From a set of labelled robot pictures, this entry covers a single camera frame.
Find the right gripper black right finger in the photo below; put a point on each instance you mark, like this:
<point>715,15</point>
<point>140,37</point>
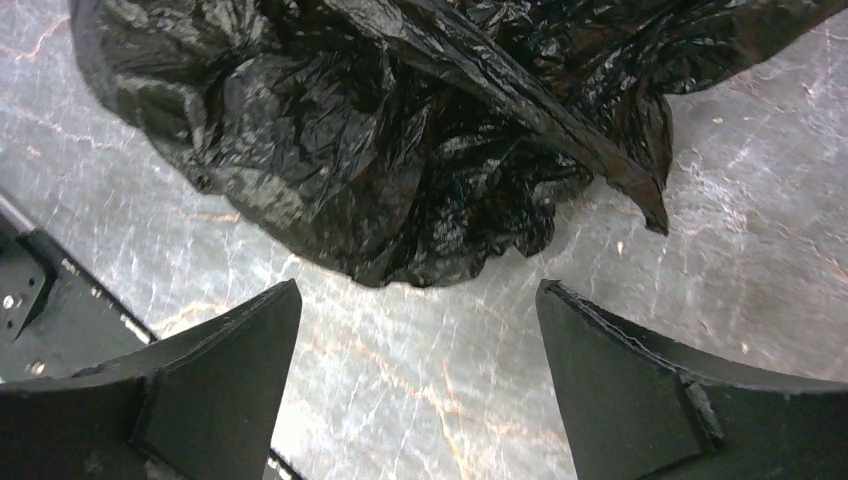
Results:
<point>636,404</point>

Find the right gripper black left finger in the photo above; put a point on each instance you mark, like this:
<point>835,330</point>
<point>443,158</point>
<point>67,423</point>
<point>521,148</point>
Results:
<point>201,404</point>

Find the black plastic trash bag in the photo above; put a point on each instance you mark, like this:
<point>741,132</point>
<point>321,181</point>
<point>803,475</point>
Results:
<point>411,141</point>

